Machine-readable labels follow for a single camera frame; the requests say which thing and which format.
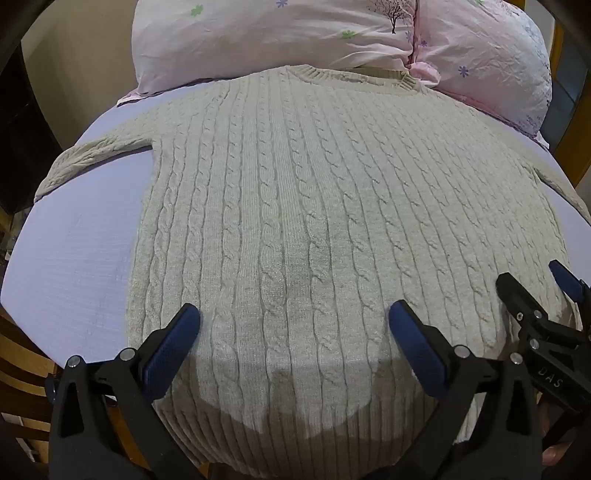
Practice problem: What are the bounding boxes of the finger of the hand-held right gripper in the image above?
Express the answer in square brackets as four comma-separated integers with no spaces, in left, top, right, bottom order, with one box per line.
[496,272,591,417]
[548,259,591,324]

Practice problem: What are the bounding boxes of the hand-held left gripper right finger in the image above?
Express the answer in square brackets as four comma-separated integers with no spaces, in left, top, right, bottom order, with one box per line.
[388,299,544,480]

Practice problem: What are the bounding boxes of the wooden chair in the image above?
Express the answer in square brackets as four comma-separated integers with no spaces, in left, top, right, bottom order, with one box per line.
[0,304,155,480]

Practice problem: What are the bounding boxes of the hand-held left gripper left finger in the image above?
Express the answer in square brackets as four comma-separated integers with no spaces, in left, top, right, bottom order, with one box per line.
[46,302,205,480]

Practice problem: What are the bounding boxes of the pink floral pillow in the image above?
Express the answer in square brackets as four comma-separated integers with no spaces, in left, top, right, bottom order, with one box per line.
[131,0,422,96]
[409,0,555,145]

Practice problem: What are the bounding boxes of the lavender bed sheet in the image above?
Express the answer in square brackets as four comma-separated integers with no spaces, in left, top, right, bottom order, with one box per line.
[2,82,583,371]

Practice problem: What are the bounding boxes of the cream cable-knit sweater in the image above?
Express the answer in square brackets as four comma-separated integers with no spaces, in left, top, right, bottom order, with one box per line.
[34,65,591,480]

